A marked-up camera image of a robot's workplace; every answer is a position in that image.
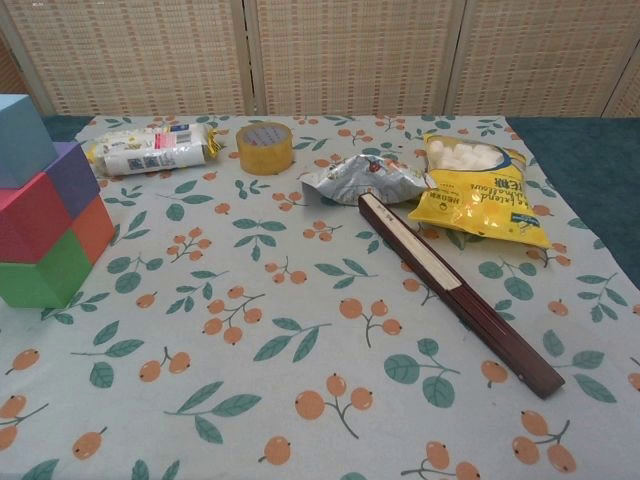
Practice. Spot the green foam cube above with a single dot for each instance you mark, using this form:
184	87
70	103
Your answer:
40	277

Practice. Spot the red foam cube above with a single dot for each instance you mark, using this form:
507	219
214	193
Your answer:
32	225

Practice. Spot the light blue foam cube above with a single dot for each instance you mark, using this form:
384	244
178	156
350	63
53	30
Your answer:
22	140

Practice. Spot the crumpled silver snack bag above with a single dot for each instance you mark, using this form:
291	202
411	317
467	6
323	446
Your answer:
360	180

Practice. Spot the yellow packing tape roll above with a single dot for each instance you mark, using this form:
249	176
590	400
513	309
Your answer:
265	150

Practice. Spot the floral orange fruit tablecloth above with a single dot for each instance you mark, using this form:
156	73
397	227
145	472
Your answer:
280	360

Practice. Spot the dark brown folded fan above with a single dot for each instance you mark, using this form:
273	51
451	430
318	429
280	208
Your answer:
450	287

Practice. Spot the yellow marshmallow bag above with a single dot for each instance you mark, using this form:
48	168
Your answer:
475	200

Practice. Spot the woven bamboo folding screen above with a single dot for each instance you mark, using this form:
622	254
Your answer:
350	55

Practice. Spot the white plastic snack package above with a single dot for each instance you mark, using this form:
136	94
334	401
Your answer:
150	147

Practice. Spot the orange foam cube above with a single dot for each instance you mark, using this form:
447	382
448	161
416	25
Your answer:
95	230

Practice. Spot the purple foam cube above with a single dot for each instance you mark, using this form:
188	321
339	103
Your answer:
75	175

